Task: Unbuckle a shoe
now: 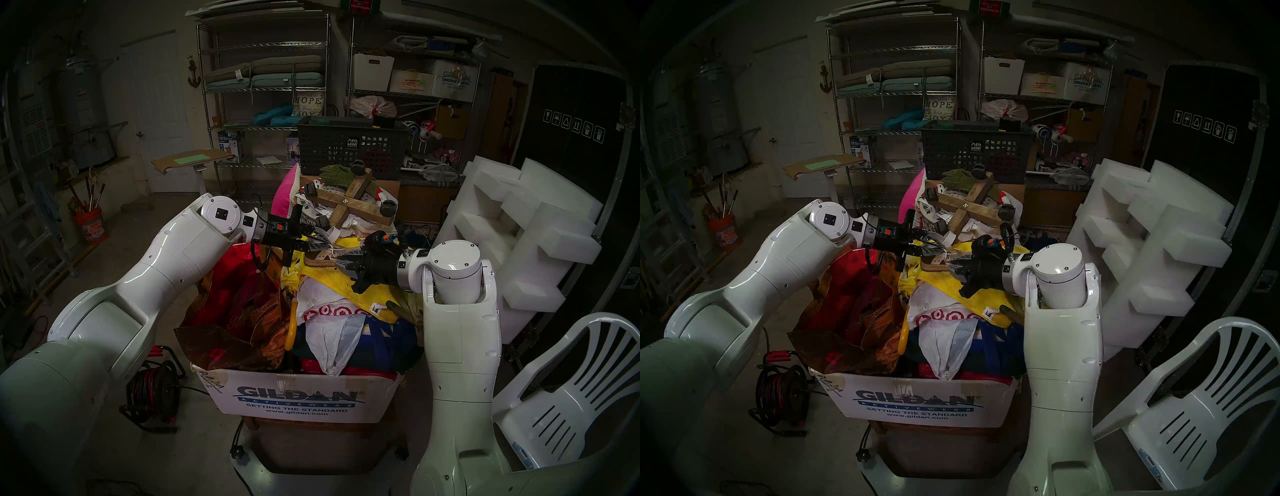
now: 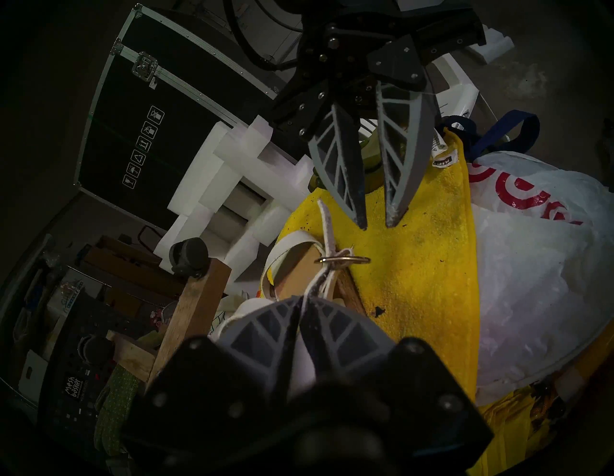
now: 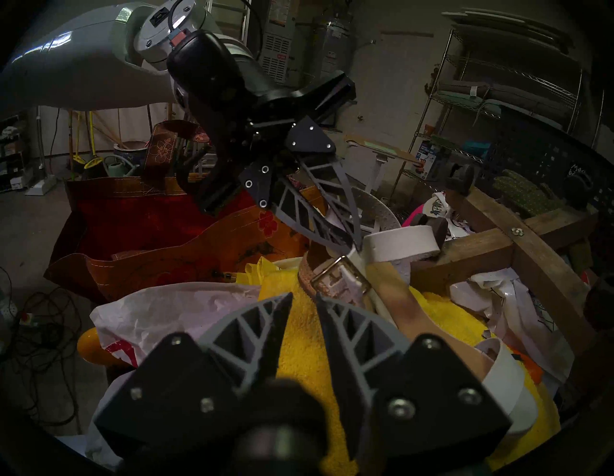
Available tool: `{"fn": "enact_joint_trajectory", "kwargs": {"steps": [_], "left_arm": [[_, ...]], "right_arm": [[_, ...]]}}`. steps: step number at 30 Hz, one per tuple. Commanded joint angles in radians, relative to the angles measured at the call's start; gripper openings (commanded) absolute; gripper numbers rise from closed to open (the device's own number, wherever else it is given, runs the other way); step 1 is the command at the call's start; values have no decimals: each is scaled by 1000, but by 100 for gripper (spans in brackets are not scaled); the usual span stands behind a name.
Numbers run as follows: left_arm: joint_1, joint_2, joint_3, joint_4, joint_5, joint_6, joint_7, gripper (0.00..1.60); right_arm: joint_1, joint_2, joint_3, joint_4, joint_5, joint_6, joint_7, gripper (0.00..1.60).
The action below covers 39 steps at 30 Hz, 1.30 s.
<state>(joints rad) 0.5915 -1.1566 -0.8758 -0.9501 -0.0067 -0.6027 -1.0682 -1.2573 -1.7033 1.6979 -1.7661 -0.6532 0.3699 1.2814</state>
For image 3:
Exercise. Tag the grey water heater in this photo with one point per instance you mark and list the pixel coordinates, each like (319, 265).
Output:
(333, 48)

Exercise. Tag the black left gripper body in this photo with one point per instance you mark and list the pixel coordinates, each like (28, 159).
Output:
(259, 124)

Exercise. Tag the blue white product box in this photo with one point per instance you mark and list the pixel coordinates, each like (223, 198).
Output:
(426, 153)

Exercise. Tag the white panel door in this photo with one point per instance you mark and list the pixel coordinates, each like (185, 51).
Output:
(398, 91)

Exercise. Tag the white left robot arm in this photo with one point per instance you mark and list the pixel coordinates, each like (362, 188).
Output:
(86, 62)

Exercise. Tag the green watering can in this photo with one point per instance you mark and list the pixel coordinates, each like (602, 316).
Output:
(120, 167)

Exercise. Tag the yellow towel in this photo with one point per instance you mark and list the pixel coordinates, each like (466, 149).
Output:
(302, 355)

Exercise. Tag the green knit glove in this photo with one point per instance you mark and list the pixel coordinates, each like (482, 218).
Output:
(523, 192)

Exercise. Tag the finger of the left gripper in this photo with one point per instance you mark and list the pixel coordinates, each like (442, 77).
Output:
(326, 182)
(292, 211)

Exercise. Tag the black mesh basket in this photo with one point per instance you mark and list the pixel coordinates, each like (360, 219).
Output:
(537, 148)

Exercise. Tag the olive seat cushion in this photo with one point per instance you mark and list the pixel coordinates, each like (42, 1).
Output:
(518, 98)

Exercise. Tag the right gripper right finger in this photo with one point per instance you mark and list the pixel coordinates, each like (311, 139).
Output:
(427, 403)

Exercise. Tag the orange scissors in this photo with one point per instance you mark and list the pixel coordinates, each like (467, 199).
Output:
(527, 362)

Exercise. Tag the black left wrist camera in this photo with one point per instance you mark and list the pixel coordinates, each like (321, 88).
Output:
(206, 67)

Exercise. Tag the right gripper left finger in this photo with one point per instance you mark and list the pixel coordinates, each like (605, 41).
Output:
(177, 393)

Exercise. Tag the white flat boards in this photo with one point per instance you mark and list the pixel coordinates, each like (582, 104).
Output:
(508, 26)

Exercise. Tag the wooden cross caster dolly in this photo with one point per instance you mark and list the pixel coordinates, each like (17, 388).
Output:
(527, 259)

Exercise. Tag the grey furnace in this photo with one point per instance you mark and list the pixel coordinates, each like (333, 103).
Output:
(278, 43)

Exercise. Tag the white printed plastic bag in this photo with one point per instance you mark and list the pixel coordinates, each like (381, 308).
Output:
(518, 307)

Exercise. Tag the wood top rolling table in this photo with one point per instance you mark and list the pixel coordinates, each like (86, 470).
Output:
(379, 146)

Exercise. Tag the white red plastic bag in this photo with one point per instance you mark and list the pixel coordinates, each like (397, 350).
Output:
(168, 312)

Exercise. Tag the red orange tote bag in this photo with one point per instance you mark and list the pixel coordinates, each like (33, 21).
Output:
(144, 225)

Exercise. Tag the pale teal seat cushion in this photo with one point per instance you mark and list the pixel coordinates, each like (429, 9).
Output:
(460, 101)

